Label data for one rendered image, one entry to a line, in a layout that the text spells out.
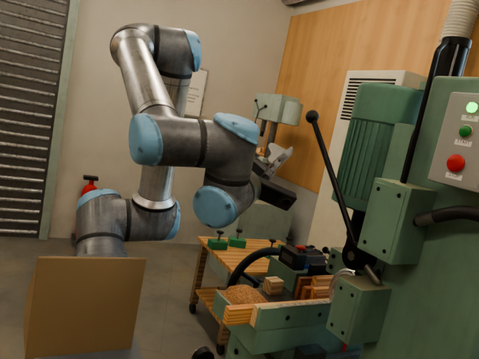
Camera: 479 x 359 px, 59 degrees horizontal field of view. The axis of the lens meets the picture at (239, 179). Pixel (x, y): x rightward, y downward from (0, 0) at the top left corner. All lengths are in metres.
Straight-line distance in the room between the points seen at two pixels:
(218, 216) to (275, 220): 2.69
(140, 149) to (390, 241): 0.49
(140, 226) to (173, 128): 0.78
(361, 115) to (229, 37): 3.19
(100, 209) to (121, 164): 2.49
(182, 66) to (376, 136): 0.59
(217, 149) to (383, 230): 0.35
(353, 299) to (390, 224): 0.17
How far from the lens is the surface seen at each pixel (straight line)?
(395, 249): 0.85
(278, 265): 1.31
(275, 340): 1.06
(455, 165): 0.80
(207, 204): 0.82
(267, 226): 3.48
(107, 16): 3.89
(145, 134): 0.73
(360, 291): 0.90
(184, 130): 0.75
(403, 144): 1.01
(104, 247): 1.40
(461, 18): 2.72
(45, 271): 1.35
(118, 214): 1.47
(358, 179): 1.06
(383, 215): 0.86
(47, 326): 1.44
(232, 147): 0.77
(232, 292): 1.13
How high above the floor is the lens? 1.37
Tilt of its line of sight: 9 degrees down
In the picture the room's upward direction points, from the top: 11 degrees clockwise
